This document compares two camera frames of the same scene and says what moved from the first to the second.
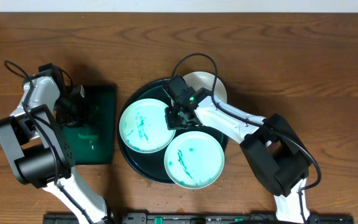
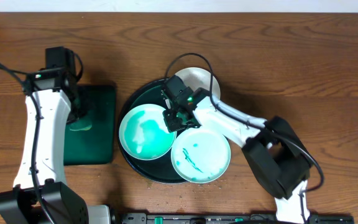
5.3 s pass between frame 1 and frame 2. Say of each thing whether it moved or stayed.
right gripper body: stayed
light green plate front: moved
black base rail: stayed
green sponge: moved
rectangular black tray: stayed
